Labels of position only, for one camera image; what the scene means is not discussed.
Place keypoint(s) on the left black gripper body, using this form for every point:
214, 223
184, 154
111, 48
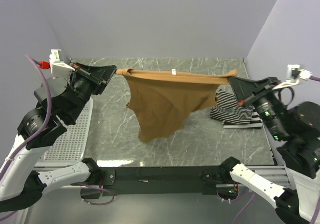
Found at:
84, 81

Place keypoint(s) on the white plastic basket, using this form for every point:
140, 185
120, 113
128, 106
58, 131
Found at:
69, 148

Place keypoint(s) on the tan tank top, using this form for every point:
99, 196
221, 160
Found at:
162, 100

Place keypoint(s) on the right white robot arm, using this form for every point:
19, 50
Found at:
299, 130

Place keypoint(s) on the aluminium frame rail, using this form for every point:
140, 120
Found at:
275, 174

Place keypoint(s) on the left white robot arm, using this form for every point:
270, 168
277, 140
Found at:
60, 102

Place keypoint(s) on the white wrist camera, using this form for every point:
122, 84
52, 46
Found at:
295, 76
57, 65

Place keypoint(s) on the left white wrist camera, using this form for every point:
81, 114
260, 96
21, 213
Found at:
57, 65

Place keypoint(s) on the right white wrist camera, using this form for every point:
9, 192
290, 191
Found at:
295, 76

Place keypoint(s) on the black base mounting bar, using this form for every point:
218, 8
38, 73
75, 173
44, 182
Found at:
163, 187

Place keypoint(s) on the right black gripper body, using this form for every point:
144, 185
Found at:
268, 105

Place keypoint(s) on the thin-striped black white tank top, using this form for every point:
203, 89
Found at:
227, 110

